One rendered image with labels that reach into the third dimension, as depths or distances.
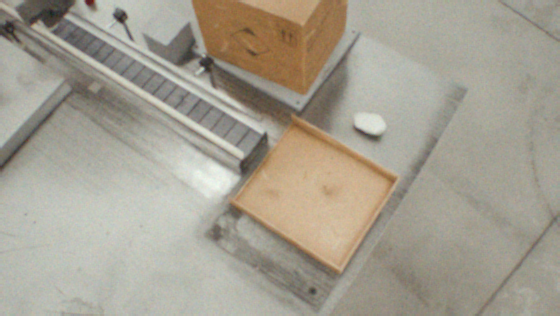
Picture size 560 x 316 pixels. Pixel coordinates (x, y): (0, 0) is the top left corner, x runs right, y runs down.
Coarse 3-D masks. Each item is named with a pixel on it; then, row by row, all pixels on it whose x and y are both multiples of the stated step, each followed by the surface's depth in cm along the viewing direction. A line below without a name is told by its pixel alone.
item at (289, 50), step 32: (192, 0) 111; (224, 0) 105; (256, 0) 102; (288, 0) 102; (320, 0) 102; (224, 32) 116; (256, 32) 110; (288, 32) 104; (320, 32) 111; (256, 64) 122; (288, 64) 114; (320, 64) 123
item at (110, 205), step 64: (128, 0) 143; (64, 64) 134; (192, 64) 132; (384, 64) 129; (64, 128) 125; (128, 128) 124; (320, 128) 122; (0, 192) 118; (64, 192) 117; (128, 192) 117; (192, 192) 116; (0, 256) 111; (64, 256) 110; (128, 256) 110; (192, 256) 109; (256, 256) 109
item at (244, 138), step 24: (24, 24) 138; (72, 24) 134; (96, 48) 130; (120, 72) 126; (144, 72) 125; (168, 96) 122; (192, 96) 121; (192, 120) 118; (216, 120) 118; (216, 144) 115; (240, 144) 115
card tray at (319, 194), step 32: (288, 128) 121; (288, 160) 118; (320, 160) 117; (352, 160) 117; (256, 192) 115; (288, 192) 114; (320, 192) 114; (352, 192) 114; (384, 192) 113; (288, 224) 111; (320, 224) 111; (352, 224) 110; (320, 256) 104
